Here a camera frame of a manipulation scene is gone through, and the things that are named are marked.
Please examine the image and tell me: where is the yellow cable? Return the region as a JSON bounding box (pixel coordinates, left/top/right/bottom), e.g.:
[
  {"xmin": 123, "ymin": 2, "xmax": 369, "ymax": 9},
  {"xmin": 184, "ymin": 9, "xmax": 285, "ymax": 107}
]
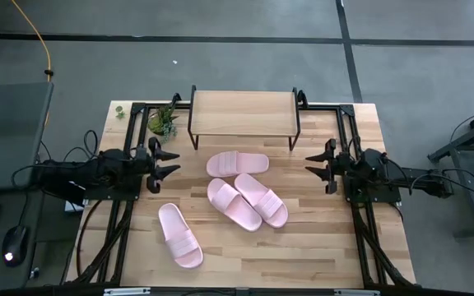
[{"xmin": 10, "ymin": 0, "xmax": 54, "ymax": 83}]

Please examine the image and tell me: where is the black aluminium table frame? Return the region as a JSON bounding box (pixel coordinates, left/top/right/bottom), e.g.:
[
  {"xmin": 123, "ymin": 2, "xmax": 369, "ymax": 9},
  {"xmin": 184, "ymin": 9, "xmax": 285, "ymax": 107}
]
[{"xmin": 62, "ymin": 100, "xmax": 418, "ymax": 296}]

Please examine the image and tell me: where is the pink rubber slide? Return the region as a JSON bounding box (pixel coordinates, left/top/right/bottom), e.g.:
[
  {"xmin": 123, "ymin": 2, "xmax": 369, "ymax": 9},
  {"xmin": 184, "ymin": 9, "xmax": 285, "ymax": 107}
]
[
  {"xmin": 234, "ymin": 173, "xmax": 290, "ymax": 229},
  {"xmin": 157, "ymin": 202, "xmax": 204, "ymax": 270},
  {"xmin": 206, "ymin": 150, "xmax": 270, "ymax": 178},
  {"xmin": 207, "ymin": 178, "xmax": 263, "ymax": 233}
]

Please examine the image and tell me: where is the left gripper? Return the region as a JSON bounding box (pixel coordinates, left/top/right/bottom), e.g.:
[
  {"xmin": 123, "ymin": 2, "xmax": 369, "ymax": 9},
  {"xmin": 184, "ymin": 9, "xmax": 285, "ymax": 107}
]
[{"xmin": 134, "ymin": 136, "xmax": 182, "ymax": 195}]

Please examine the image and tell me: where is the thin black cable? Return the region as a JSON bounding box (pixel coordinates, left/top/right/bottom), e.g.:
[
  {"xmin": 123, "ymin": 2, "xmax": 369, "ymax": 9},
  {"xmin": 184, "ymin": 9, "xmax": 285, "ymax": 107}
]
[{"xmin": 449, "ymin": 110, "xmax": 474, "ymax": 143}]

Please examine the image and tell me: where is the black computer mouse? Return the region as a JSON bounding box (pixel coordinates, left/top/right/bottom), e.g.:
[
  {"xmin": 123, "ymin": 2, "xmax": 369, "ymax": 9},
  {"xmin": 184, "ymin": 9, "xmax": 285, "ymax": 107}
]
[{"xmin": 1, "ymin": 224, "xmax": 30, "ymax": 268}]

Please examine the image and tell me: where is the dark grey monitor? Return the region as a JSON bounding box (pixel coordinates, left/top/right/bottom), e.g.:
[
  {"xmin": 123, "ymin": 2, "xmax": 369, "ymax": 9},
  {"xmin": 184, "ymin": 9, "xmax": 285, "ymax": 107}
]
[{"xmin": 0, "ymin": 81, "xmax": 55, "ymax": 194}]

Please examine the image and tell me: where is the white box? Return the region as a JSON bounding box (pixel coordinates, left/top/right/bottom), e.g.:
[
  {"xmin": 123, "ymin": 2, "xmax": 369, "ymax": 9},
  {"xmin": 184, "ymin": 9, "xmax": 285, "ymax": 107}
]
[{"xmin": 63, "ymin": 198, "xmax": 91, "ymax": 213}]

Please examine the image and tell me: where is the grey metal desk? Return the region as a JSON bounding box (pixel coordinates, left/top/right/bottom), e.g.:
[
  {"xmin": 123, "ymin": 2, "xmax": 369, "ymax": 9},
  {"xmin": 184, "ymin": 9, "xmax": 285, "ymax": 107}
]
[{"xmin": 427, "ymin": 101, "xmax": 474, "ymax": 240}]

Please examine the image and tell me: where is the silver metal bracket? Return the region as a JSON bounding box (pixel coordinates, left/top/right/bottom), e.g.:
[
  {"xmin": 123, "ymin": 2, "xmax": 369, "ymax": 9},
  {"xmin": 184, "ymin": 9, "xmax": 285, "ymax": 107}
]
[
  {"xmin": 103, "ymin": 287, "xmax": 151, "ymax": 296},
  {"xmin": 333, "ymin": 289, "xmax": 381, "ymax": 296}
]

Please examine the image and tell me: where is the wooden shelf with black frame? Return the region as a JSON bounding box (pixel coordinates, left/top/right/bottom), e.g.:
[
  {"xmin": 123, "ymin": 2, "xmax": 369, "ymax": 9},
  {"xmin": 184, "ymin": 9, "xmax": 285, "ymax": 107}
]
[{"xmin": 187, "ymin": 85, "xmax": 302, "ymax": 152}]

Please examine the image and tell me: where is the potted succulent plant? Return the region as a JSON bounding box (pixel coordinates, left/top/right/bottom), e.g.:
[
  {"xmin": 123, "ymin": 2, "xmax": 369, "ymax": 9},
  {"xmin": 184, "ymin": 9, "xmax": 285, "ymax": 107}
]
[{"xmin": 146, "ymin": 102, "xmax": 180, "ymax": 145}]

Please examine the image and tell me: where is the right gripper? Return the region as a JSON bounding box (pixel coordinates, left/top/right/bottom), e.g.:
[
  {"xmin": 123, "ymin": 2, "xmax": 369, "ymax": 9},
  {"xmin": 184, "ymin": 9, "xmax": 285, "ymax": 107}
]
[{"xmin": 304, "ymin": 138, "xmax": 352, "ymax": 196}]

